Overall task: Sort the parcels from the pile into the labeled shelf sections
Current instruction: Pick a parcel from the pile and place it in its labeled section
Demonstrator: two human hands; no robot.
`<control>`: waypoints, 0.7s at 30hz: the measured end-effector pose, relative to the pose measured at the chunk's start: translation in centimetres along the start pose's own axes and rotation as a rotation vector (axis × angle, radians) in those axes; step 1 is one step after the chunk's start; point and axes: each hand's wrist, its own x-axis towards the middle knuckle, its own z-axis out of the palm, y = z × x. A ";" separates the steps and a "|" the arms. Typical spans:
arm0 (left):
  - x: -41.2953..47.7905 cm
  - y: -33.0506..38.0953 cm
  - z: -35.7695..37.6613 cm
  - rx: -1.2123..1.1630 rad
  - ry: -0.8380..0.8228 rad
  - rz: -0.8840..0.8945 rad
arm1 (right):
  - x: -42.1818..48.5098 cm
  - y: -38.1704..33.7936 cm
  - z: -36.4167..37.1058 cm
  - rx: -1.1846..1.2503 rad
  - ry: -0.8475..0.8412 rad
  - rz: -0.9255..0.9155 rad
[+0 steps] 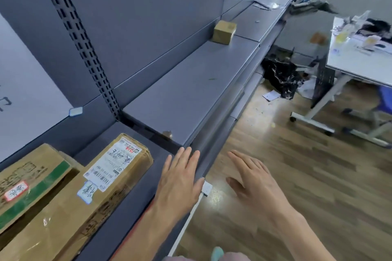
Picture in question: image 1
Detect clear plastic bag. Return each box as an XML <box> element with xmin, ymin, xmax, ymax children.
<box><xmin>332</xmin><ymin>10</ymin><xmax>372</xmax><ymax>46</ymax></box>

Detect white shelf edge strip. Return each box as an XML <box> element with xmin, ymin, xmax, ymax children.
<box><xmin>168</xmin><ymin>181</ymin><xmax>213</xmax><ymax>257</ymax></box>

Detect black perforated metal panel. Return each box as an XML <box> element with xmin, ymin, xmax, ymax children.
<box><xmin>310</xmin><ymin>55</ymin><xmax>336</xmax><ymax>109</ymax></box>

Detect white table on wheels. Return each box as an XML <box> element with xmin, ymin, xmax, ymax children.
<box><xmin>290</xmin><ymin>16</ymin><xmax>392</xmax><ymax>149</ymax></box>

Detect black plastic bag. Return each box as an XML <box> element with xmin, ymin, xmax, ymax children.
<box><xmin>261</xmin><ymin>55</ymin><xmax>307</xmax><ymax>100</ymax></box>

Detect person's left forearm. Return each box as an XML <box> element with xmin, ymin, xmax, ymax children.
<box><xmin>112</xmin><ymin>207</ymin><xmax>176</xmax><ymax>261</ymax></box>

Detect long cardboard box white label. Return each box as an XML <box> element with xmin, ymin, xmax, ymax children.
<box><xmin>0</xmin><ymin>133</ymin><xmax>154</xmax><ymax>261</ymax></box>

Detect papers in plastic sleeve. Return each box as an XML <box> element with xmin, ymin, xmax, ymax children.
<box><xmin>253</xmin><ymin>0</ymin><xmax>281</xmax><ymax>11</ymax></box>

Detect cardboard box green tape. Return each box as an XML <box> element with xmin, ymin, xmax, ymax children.
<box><xmin>0</xmin><ymin>143</ymin><xmax>73</xmax><ymax>234</ymax></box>

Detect white paper sheet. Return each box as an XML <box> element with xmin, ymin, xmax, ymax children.
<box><xmin>262</xmin><ymin>90</ymin><xmax>281</xmax><ymax>102</ymax></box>

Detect person's left hand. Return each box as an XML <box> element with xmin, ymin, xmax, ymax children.
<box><xmin>153</xmin><ymin>147</ymin><xmax>205</xmax><ymax>220</ymax></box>

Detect pile of dark clothes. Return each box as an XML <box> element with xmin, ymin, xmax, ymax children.
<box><xmin>287</xmin><ymin>0</ymin><xmax>339</xmax><ymax>16</ymax></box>

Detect person's right hand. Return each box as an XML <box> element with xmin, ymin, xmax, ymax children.
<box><xmin>226</xmin><ymin>150</ymin><xmax>295</xmax><ymax>219</ymax></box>

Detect blue chair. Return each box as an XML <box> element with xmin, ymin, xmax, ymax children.
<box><xmin>341</xmin><ymin>84</ymin><xmax>392</xmax><ymax>149</ymax></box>

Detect person's teal clothing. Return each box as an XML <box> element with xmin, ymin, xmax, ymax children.
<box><xmin>211</xmin><ymin>246</ymin><xmax>226</xmax><ymax>261</ymax></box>

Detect grey metal shelving unit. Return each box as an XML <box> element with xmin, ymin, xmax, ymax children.
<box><xmin>0</xmin><ymin>0</ymin><xmax>301</xmax><ymax>261</ymax></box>

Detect person's right forearm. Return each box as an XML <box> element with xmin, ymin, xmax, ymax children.
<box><xmin>271</xmin><ymin>206</ymin><xmax>337</xmax><ymax>261</ymax></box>

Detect small cardboard box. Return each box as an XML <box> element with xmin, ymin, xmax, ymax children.
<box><xmin>213</xmin><ymin>20</ymin><xmax>237</xmax><ymax>45</ymax></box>

